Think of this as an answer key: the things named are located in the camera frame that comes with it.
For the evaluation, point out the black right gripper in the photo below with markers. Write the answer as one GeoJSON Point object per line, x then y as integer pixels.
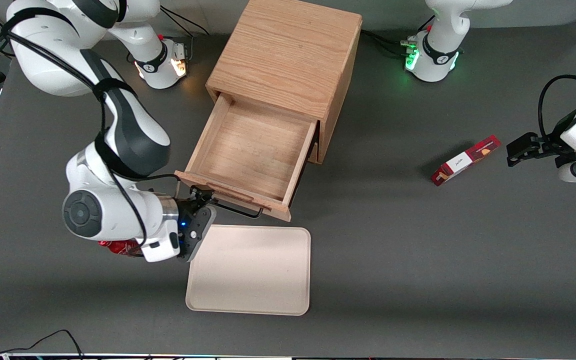
{"type": "Point", "coordinates": [187, 206]}

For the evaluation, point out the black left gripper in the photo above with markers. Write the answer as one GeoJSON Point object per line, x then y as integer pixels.
{"type": "Point", "coordinates": [548, 147]}

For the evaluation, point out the light wooden drawer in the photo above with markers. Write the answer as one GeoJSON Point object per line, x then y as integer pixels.
{"type": "Point", "coordinates": [253, 150]}

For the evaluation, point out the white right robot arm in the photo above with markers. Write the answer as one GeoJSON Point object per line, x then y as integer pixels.
{"type": "Point", "coordinates": [43, 55]}

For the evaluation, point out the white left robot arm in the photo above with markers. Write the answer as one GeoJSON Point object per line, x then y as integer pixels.
{"type": "Point", "coordinates": [448, 25]}

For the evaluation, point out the red tartan cookie box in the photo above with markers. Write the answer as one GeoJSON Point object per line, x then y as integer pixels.
{"type": "Point", "coordinates": [463, 162]}

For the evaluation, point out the beige rectangular tray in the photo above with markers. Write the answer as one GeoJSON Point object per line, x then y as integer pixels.
{"type": "Point", "coordinates": [253, 272]}

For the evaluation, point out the red bottle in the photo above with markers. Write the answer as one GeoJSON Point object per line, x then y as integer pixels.
{"type": "Point", "coordinates": [118, 247]}

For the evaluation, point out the light wooden cabinet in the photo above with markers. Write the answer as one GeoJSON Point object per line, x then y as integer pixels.
{"type": "Point", "coordinates": [288, 50]}

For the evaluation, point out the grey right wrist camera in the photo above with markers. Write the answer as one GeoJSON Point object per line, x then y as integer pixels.
{"type": "Point", "coordinates": [203, 225]}

